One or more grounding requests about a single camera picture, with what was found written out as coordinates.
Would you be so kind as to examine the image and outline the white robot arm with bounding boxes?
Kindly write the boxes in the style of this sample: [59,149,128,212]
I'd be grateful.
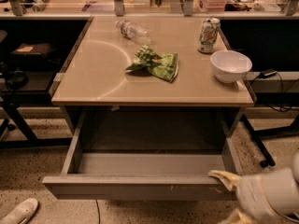
[208,154,299,224]

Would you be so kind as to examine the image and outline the black desk leg right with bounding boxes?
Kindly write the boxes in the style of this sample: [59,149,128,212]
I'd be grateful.
[241,115,299,168]

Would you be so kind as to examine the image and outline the white bowl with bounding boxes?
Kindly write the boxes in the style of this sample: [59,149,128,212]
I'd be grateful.
[210,50,252,83]

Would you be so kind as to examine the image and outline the green white soda can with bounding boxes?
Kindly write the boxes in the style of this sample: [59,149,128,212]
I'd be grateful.
[197,18,221,53]

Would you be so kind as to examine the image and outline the black power adapter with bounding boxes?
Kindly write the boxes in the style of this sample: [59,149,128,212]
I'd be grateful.
[258,69,278,78]

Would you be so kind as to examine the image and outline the black floor cable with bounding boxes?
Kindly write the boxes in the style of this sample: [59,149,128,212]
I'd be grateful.
[94,199,102,224]

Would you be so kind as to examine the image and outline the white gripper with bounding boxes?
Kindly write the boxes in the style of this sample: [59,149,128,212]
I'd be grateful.
[208,168,299,224]

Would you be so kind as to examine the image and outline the clear plastic water bottle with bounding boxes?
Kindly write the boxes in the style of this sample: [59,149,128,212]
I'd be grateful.
[115,20,151,45]

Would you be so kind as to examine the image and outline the green chip bag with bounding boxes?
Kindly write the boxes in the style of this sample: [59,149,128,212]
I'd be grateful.
[125,45,178,83]

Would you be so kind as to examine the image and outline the white shoe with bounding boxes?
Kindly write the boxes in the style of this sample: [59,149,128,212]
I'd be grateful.
[0,198,38,224]

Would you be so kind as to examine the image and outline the black headphones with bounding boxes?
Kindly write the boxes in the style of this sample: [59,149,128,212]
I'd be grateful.
[4,71,29,90]

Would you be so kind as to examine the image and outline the black desk frame left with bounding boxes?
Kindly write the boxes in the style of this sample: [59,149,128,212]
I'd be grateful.
[0,99,71,149]

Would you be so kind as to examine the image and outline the grey drawer cabinet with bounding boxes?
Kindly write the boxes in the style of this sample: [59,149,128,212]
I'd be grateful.
[52,16,253,153]

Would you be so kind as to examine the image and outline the grey top drawer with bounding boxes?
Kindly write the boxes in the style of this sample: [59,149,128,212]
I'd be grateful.
[43,107,242,201]

